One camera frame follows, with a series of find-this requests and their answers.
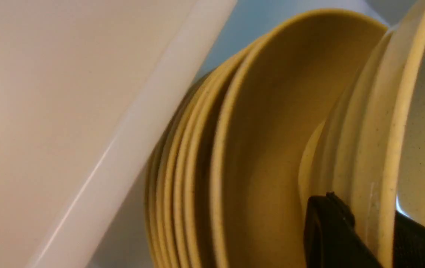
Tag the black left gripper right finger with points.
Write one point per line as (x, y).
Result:
(408, 243)

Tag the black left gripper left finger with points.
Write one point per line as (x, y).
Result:
(329, 239)

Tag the yellow noodle bowl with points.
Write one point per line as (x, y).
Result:
(357, 150)

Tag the stack of yellow bowls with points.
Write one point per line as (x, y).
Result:
(222, 185)

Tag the large white dish tub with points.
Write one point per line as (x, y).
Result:
(86, 87)

